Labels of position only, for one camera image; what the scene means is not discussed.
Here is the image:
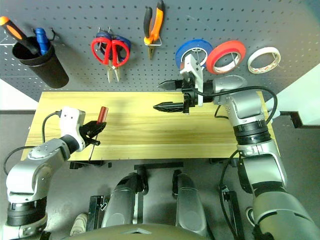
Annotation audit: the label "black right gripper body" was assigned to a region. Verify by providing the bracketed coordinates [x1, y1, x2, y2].
[181, 74, 201, 115]

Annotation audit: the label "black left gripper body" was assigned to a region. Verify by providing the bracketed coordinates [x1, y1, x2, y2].
[79, 122, 101, 148]

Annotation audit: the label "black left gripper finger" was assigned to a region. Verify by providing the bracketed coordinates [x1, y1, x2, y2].
[87, 124, 107, 139]
[87, 120, 107, 129]

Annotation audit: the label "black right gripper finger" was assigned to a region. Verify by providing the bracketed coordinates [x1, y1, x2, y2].
[156, 79, 185, 92]
[152, 100, 186, 113]

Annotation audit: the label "red handled screwdriver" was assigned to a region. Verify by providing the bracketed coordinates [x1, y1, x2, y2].
[88, 106, 109, 160]

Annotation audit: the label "orange black needle-nose pliers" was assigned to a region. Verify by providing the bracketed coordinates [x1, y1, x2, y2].
[143, 0, 166, 60]

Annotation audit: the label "red handled scissors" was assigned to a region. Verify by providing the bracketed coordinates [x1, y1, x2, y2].
[90, 36, 131, 84]

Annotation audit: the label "white tape roll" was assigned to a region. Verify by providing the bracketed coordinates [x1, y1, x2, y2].
[247, 46, 282, 75]

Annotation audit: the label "grey pegboard panel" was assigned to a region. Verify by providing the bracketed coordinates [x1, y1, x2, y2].
[0, 0, 320, 103]

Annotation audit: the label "blue tape roll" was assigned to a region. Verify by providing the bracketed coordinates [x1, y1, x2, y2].
[174, 38, 214, 71]

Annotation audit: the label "black crossbar under table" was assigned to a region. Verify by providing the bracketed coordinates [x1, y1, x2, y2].
[134, 161, 185, 172]

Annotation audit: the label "red tape roll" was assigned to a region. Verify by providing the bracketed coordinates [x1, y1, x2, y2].
[205, 39, 247, 75]

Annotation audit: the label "black cup holder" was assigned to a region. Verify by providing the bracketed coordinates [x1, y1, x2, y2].
[11, 36, 70, 90]

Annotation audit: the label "silver robot left leg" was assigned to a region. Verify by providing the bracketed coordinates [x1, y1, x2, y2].
[101, 166, 149, 230]

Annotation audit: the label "silver robot leg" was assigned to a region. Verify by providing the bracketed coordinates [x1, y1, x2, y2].
[101, 166, 149, 230]
[172, 169, 209, 237]

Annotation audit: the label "white sneaker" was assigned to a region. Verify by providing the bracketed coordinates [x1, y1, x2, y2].
[69, 212, 89, 236]

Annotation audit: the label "silver robot right leg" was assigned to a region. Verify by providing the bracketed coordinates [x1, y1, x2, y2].
[172, 169, 209, 237]

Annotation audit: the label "black pegboard hook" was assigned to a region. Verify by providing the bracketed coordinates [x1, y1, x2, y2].
[48, 27, 61, 42]

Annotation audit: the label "dark rounded torso cover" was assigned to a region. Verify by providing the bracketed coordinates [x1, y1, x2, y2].
[58, 223, 210, 240]

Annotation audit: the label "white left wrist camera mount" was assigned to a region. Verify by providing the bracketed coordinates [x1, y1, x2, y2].
[60, 106, 86, 153]

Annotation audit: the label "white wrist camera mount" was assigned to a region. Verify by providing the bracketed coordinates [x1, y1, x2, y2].
[179, 53, 204, 107]
[60, 106, 86, 153]

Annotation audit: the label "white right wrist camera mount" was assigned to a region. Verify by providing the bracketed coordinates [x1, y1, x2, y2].
[179, 53, 204, 107]

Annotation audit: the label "black table bracket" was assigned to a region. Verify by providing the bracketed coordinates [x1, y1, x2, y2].
[69, 161, 105, 170]
[208, 157, 238, 167]

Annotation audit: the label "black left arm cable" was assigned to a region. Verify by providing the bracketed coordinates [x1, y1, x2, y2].
[3, 111, 63, 176]

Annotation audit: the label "blue handled scissors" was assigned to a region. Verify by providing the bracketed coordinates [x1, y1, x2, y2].
[95, 31, 133, 63]

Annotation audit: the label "black metal stand frame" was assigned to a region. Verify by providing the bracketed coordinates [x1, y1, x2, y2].
[87, 194, 108, 231]
[219, 184, 245, 240]

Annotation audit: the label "blue handled screwdriver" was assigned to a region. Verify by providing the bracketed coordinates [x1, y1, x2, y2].
[34, 27, 50, 56]

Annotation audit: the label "orange black handled screwdriver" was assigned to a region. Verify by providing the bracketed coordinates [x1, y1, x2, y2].
[0, 16, 41, 56]

